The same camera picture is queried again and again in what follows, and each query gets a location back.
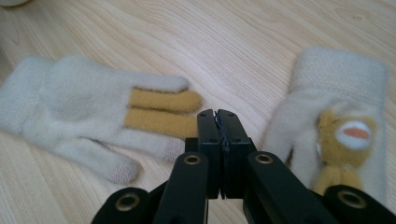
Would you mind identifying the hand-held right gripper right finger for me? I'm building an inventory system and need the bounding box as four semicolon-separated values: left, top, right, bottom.
217;108;258;201

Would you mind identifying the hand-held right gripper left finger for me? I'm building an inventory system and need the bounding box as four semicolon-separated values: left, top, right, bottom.
185;108;224;201

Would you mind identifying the white and yellow knit glove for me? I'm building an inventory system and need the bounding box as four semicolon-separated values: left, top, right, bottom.
0;55;204;185
261;46;390;213

